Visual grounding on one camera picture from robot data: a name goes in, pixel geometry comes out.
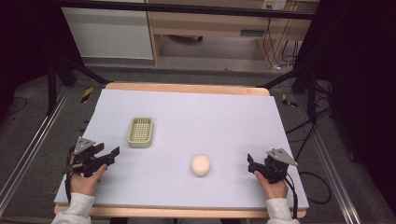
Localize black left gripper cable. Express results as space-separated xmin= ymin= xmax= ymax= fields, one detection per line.
xmin=64 ymin=146 xmax=77 ymax=205

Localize white power strip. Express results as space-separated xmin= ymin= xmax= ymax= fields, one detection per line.
xmin=262 ymin=0 xmax=287 ymax=10

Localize white cabinet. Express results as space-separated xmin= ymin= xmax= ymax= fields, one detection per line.
xmin=61 ymin=7 xmax=154 ymax=61

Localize cables under desk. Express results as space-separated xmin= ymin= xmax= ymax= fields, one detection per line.
xmin=262 ymin=17 xmax=301 ymax=70

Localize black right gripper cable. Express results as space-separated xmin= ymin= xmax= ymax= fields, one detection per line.
xmin=281 ymin=167 xmax=300 ymax=219

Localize round cream soap bar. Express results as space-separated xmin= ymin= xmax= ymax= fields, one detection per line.
xmin=190 ymin=154 xmax=212 ymax=177

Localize person's left hand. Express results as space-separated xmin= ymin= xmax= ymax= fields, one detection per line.
xmin=69 ymin=163 xmax=108 ymax=197

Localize pale lilac foam mat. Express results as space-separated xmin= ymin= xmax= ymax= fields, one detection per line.
xmin=53 ymin=89 xmax=310 ymax=210

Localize light wooden desk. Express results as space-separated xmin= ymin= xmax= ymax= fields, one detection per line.
xmin=145 ymin=0 xmax=316 ymax=69

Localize pale green soap dish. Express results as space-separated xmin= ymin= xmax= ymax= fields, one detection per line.
xmin=126 ymin=116 xmax=155 ymax=149

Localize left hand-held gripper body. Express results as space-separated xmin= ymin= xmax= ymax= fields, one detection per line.
xmin=71 ymin=136 xmax=108 ymax=178

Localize black curtain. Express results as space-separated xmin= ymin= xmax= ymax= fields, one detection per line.
xmin=295 ymin=0 xmax=396 ymax=216
xmin=0 ymin=0 xmax=82 ymax=118

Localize yellow black floor tape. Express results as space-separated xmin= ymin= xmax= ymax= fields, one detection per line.
xmin=80 ymin=86 xmax=94 ymax=105
xmin=281 ymin=93 xmax=299 ymax=109

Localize wooden table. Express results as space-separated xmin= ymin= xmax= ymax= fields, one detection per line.
xmin=53 ymin=81 xmax=307 ymax=219

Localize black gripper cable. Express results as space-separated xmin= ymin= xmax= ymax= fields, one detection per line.
xmin=281 ymin=167 xmax=300 ymax=219
xmin=64 ymin=146 xmax=77 ymax=205

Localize person's right hand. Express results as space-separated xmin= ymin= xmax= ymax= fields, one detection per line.
xmin=253 ymin=170 xmax=290 ymax=201

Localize black looped floor cable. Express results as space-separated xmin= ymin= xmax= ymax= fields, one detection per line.
xmin=298 ymin=170 xmax=332 ymax=205

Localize black horizontal frame bar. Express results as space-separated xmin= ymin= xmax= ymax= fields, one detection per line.
xmin=59 ymin=0 xmax=316 ymax=21

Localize black metal stand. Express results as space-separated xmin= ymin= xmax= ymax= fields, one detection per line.
xmin=256 ymin=63 xmax=319 ymax=123
xmin=46 ymin=55 xmax=110 ymax=117

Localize black floor cable bundle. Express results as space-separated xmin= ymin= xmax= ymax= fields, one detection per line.
xmin=285 ymin=79 xmax=335 ymax=162

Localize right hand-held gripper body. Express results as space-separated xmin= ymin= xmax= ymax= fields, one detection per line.
xmin=262 ymin=147 xmax=299 ymax=185

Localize metal floor rail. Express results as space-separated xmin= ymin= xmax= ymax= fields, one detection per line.
xmin=296 ymin=94 xmax=363 ymax=224
xmin=0 ymin=86 xmax=71 ymax=217

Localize thin black floor cable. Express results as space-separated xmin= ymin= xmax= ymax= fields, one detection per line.
xmin=5 ymin=96 xmax=29 ymax=118

